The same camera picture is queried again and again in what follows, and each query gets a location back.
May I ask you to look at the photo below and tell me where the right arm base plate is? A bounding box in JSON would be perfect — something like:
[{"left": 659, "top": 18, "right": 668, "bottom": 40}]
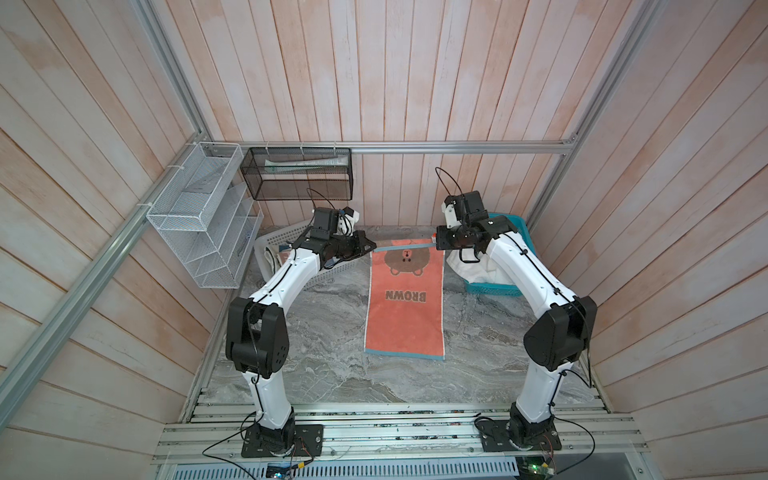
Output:
[{"left": 473, "top": 416, "right": 562, "bottom": 452}]

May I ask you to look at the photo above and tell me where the multicolour lettered towel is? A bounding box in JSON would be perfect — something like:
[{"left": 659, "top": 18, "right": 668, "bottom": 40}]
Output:
[{"left": 271, "top": 244, "right": 293, "bottom": 269}]

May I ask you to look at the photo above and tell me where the red and white towel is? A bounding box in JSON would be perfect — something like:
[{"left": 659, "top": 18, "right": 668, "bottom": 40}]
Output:
[{"left": 364, "top": 239, "right": 445, "bottom": 360}]

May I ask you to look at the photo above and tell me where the aluminium wall rail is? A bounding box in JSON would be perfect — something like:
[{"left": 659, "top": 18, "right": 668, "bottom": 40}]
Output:
[
  {"left": 1, "top": 132, "right": 209, "bottom": 429},
  {"left": 238, "top": 140, "right": 575, "bottom": 155}
]

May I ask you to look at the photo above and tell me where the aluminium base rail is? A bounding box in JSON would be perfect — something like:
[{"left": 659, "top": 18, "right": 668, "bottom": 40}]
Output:
[{"left": 152, "top": 401, "right": 649, "bottom": 464}]

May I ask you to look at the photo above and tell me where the black mesh wall basket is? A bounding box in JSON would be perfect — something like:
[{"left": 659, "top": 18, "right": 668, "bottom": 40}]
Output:
[{"left": 240, "top": 146, "right": 354, "bottom": 201}]

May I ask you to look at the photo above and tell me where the white plastic laundry basket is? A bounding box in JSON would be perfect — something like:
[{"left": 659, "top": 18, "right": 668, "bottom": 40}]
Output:
[{"left": 253, "top": 220, "right": 360, "bottom": 288}]

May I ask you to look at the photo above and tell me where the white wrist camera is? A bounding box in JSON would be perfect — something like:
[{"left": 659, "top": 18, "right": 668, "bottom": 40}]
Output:
[
  {"left": 441, "top": 202, "right": 461, "bottom": 230},
  {"left": 337, "top": 206, "right": 360, "bottom": 236}
]

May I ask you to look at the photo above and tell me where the teal plastic basket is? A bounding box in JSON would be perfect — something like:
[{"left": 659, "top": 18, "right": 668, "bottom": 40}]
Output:
[{"left": 464, "top": 214, "right": 537, "bottom": 297}]

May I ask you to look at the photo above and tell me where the aluminium wall rail left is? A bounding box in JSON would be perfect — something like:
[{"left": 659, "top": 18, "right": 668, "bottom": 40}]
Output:
[{"left": 1, "top": 132, "right": 209, "bottom": 429}]

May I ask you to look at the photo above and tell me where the white towel in basket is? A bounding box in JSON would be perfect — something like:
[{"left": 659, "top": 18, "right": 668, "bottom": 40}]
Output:
[{"left": 447, "top": 251, "right": 514, "bottom": 285}]

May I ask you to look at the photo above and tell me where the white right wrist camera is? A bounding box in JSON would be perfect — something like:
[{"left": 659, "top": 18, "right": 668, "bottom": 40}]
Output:
[{"left": 441, "top": 202, "right": 461, "bottom": 230}]

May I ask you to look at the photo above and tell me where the white wire mesh shelf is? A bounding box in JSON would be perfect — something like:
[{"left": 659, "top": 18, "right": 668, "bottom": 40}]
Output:
[{"left": 147, "top": 142, "right": 264, "bottom": 290}]

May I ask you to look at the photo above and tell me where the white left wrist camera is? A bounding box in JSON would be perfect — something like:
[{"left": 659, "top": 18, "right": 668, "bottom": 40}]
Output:
[{"left": 337, "top": 206, "right": 360, "bottom": 236}]

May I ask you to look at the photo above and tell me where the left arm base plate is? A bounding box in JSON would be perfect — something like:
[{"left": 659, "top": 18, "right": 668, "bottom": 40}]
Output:
[{"left": 241, "top": 423, "right": 324, "bottom": 458}]

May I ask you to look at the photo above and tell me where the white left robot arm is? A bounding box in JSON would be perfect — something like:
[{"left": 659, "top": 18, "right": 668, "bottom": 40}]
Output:
[{"left": 225, "top": 207, "right": 376, "bottom": 455}]

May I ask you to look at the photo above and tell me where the aluminium wall rail back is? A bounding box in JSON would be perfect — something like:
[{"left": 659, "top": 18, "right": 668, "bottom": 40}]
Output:
[{"left": 238, "top": 140, "right": 575, "bottom": 155}]

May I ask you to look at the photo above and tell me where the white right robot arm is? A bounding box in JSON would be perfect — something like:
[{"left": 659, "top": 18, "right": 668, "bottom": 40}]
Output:
[{"left": 436, "top": 191, "right": 597, "bottom": 449}]

